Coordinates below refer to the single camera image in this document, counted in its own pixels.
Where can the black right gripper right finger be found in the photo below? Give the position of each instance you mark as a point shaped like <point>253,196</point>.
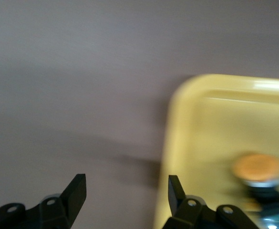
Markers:
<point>191,214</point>

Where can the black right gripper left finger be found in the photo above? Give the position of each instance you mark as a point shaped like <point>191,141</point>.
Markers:
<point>65,210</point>

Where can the yellow push button switch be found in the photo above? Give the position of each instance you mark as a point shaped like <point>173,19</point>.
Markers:
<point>258,167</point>

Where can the yellow plastic tray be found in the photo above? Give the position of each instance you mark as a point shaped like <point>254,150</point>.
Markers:
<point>213,131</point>

